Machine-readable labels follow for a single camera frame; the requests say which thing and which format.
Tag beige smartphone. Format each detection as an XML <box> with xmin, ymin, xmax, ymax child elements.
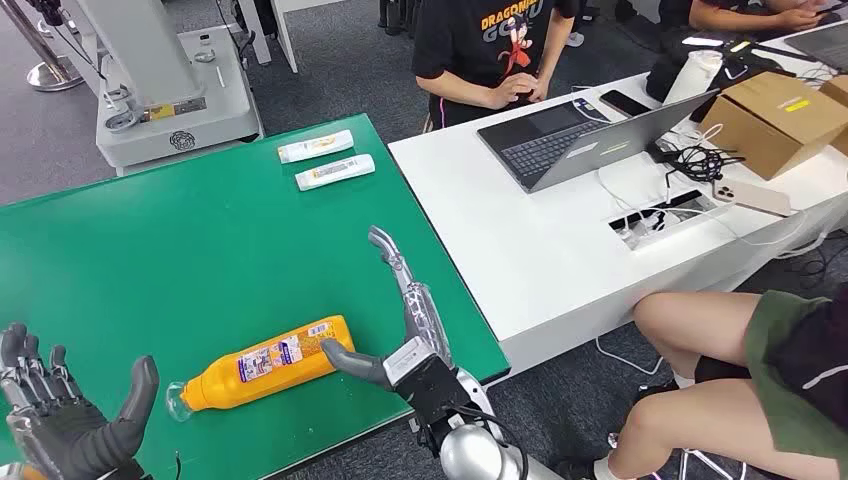
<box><xmin>712</xmin><ymin>177</ymin><xmax>793</xmax><ymax>219</ymax></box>

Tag black cable bundle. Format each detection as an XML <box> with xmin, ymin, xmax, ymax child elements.
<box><xmin>652</xmin><ymin>142</ymin><xmax>747</xmax><ymax>185</ymax></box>

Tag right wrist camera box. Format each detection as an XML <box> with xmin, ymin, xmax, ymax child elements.
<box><xmin>382</xmin><ymin>336</ymin><xmax>473</xmax><ymax>429</ymax></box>

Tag white bottle with barcode label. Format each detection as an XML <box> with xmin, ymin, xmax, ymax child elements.
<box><xmin>294</xmin><ymin>153</ymin><xmax>377</xmax><ymax>193</ymax></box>

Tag person in black printed shirt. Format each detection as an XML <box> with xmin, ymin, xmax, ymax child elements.
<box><xmin>410</xmin><ymin>0</ymin><xmax>581</xmax><ymax>134</ymax></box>

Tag dark grey laptop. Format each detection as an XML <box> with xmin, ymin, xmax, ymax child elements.
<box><xmin>784</xmin><ymin>23</ymin><xmax>848</xmax><ymax>74</ymax></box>

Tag black smartphone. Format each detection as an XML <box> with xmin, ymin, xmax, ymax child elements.
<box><xmin>599</xmin><ymin>89</ymin><xmax>653</xmax><ymax>119</ymax></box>

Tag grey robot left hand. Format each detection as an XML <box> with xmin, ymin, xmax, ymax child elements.
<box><xmin>0</xmin><ymin>322</ymin><xmax>161</xmax><ymax>480</ymax></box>

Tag grey open laptop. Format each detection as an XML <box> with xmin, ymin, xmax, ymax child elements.
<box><xmin>476</xmin><ymin>89</ymin><xmax>720</xmax><ymax>195</ymax></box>

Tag person with bare forearms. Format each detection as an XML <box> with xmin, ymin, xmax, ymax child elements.
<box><xmin>688</xmin><ymin>0</ymin><xmax>843</xmax><ymax>34</ymax></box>

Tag metal stool frame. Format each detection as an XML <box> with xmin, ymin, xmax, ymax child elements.
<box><xmin>606</xmin><ymin>433</ymin><xmax>750</xmax><ymax>480</ymax></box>

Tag white furniture leg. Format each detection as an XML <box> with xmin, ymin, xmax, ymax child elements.
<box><xmin>235</xmin><ymin>0</ymin><xmax>346</xmax><ymax>74</ymax></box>

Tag orange detergent bottle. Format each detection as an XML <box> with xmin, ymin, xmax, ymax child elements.
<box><xmin>165</xmin><ymin>315</ymin><xmax>357</xmax><ymax>423</ymax></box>

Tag black bag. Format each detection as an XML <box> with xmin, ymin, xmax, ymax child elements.
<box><xmin>645</xmin><ymin>36</ymin><xmax>796</xmax><ymax>124</ymax></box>

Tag person in green shorts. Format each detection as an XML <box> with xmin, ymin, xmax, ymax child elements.
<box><xmin>553</xmin><ymin>281</ymin><xmax>848</xmax><ymax>480</ymax></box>

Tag large cardboard box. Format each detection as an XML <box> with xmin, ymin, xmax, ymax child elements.
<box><xmin>698</xmin><ymin>71</ymin><xmax>848</xmax><ymax>181</ymax></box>

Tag white machine base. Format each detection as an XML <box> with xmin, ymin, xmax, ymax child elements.
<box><xmin>59</xmin><ymin>0</ymin><xmax>265</xmax><ymax>177</ymax></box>

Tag white paper roll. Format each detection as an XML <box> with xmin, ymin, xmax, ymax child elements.
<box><xmin>663</xmin><ymin>49</ymin><xmax>725</xmax><ymax>106</ymax></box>

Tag white floor cable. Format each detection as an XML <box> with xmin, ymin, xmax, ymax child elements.
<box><xmin>594</xmin><ymin>336</ymin><xmax>664</xmax><ymax>377</ymax></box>

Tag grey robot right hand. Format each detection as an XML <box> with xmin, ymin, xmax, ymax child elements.
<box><xmin>320</xmin><ymin>225</ymin><xmax>457</xmax><ymax>391</ymax></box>

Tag desk cable well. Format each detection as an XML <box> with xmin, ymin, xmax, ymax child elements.
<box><xmin>607</xmin><ymin>190</ymin><xmax>733</xmax><ymax>252</ymax></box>

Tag small cardboard box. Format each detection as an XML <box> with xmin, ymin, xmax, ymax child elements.
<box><xmin>819</xmin><ymin>74</ymin><xmax>848</xmax><ymax>157</ymax></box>

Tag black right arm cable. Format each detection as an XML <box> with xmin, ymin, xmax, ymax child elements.
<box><xmin>457</xmin><ymin>405</ymin><xmax>531</xmax><ymax>480</ymax></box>

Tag chrome stanchion post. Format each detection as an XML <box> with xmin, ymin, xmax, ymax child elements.
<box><xmin>0</xmin><ymin>0</ymin><xmax>84</xmax><ymax>93</ymax></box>

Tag white bottle with orange print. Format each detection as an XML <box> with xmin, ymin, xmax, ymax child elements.
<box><xmin>277</xmin><ymin>129</ymin><xmax>356</xmax><ymax>165</ymax></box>

